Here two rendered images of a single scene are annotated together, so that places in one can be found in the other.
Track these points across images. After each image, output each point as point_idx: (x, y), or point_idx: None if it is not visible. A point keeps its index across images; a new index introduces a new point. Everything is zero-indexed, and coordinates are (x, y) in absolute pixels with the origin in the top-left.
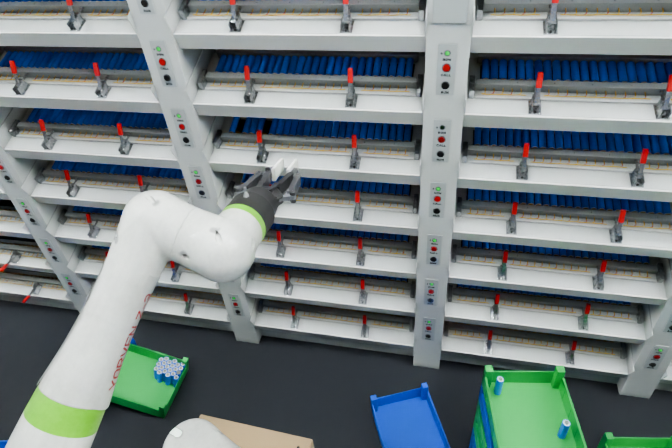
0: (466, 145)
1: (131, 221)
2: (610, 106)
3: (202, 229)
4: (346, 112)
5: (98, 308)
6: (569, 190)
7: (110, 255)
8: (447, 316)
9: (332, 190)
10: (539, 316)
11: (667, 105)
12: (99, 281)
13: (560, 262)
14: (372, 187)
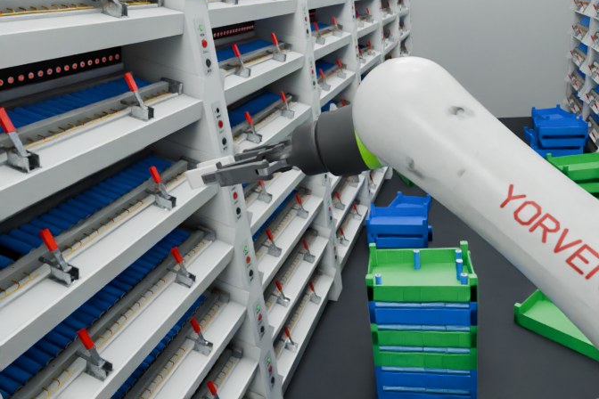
0: None
1: (447, 76)
2: (262, 64)
3: None
4: (151, 127)
5: (578, 186)
6: (276, 138)
7: (491, 133)
8: (273, 336)
9: (135, 285)
10: (295, 278)
11: (281, 52)
12: (534, 167)
13: (280, 220)
14: (160, 253)
